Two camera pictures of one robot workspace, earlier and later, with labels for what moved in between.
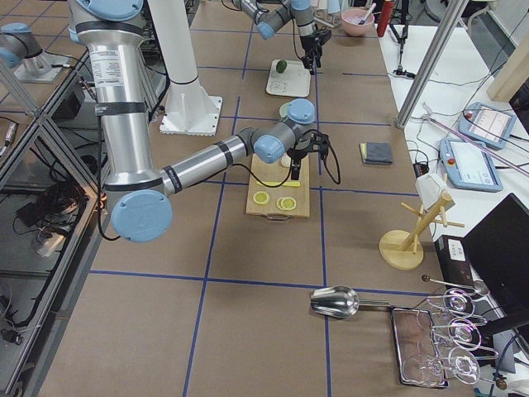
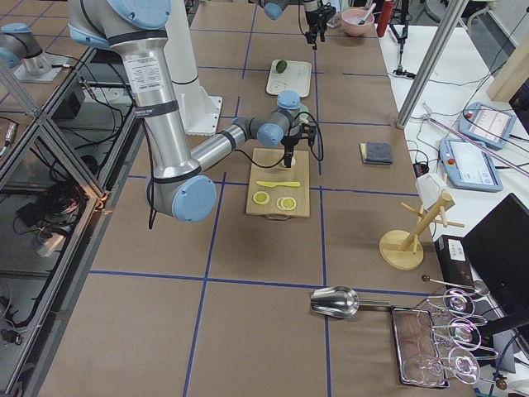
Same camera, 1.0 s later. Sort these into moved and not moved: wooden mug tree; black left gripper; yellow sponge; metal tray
Moved: black left gripper
Not moved: metal tray; yellow sponge; wooden mug tree
